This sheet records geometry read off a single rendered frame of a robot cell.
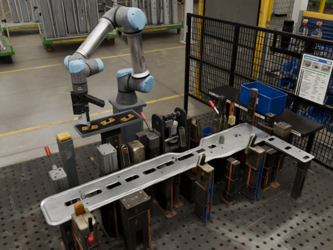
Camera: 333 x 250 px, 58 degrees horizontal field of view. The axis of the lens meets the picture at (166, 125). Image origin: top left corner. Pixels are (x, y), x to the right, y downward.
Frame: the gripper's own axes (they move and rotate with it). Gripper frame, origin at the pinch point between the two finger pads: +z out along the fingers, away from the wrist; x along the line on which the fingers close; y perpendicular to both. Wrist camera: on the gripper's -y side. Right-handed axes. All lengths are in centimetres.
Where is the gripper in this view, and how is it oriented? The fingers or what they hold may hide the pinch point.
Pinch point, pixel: (89, 124)
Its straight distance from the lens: 170.5
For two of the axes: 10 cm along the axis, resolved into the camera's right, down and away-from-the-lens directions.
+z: 0.0, 8.8, 4.7
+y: -9.6, 1.4, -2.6
